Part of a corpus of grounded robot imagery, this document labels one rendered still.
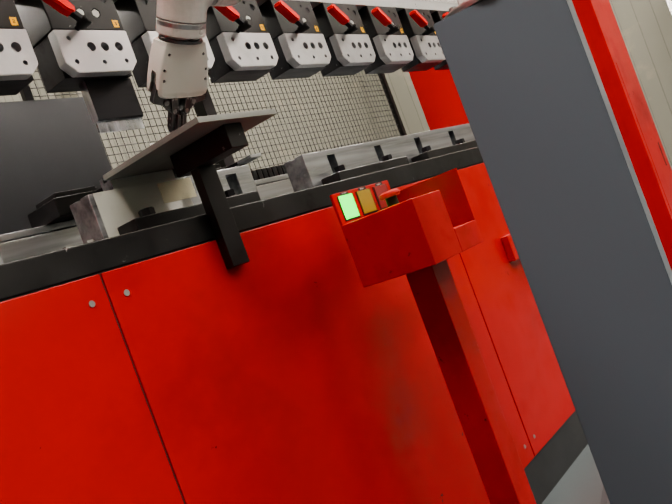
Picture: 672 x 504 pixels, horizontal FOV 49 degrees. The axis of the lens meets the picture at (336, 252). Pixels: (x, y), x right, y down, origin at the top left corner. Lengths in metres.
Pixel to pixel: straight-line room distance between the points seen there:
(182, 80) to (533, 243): 0.66
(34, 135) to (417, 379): 1.07
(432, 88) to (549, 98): 2.38
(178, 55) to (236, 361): 0.53
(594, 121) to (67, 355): 0.78
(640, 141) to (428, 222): 1.93
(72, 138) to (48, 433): 1.09
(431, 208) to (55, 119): 1.04
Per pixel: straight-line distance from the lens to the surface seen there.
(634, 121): 3.13
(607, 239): 1.09
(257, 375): 1.25
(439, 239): 1.31
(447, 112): 3.42
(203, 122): 1.15
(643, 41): 11.28
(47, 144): 1.95
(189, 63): 1.35
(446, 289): 1.38
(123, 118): 1.42
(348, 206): 1.38
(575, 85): 1.09
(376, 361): 1.48
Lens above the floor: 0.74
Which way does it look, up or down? level
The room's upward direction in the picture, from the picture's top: 20 degrees counter-clockwise
